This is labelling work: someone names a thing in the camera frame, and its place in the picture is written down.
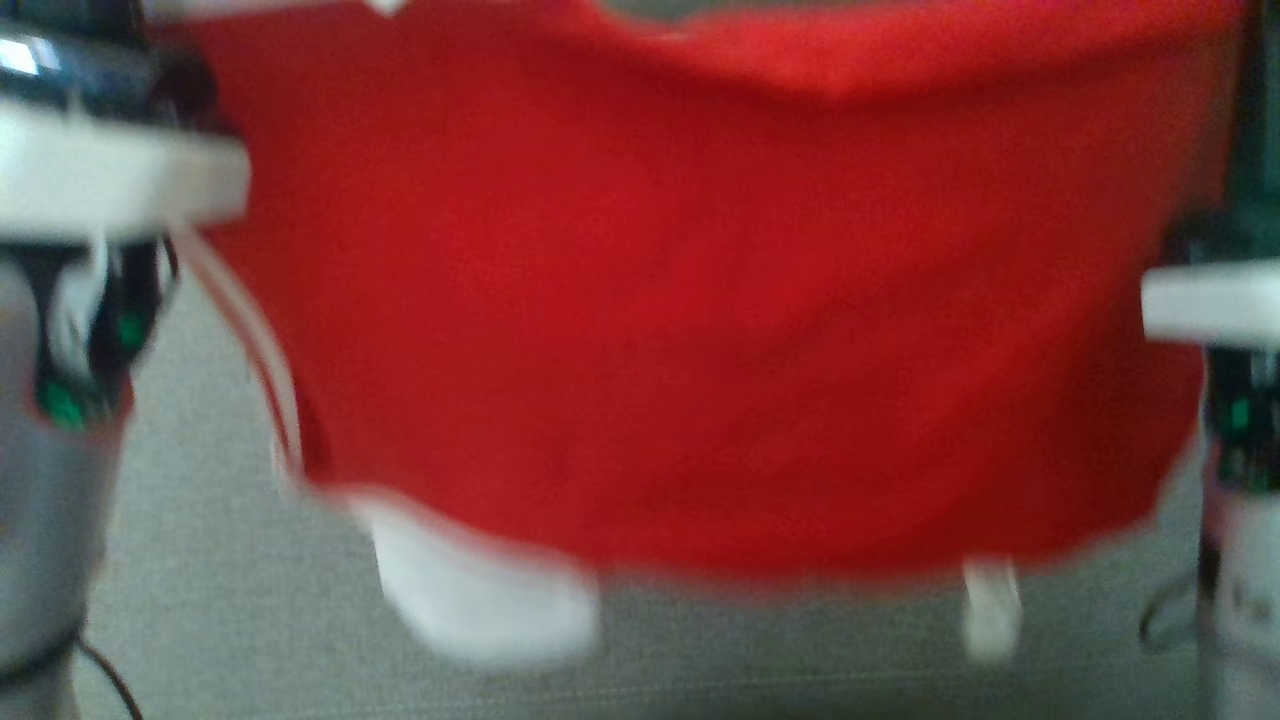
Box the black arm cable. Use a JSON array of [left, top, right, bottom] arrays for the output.
[[70, 630, 146, 720], [1138, 575, 1206, 656]]

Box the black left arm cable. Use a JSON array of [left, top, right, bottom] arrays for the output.
[[70, 630, 146, 720]]

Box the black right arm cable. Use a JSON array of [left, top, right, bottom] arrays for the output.
[[1138, 575, 1206, 656]]

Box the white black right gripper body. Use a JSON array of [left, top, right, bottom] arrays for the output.
[[1140, 257, 1280, 492]]

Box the red white basketball jersey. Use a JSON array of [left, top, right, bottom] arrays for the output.
[[160, 0, 1246, 669]]

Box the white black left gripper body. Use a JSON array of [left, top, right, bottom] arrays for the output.
[[0, 100, 252, 432]]

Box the grey sofa seat cushion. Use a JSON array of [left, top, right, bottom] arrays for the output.
[[75, 0, 1280, 720]]

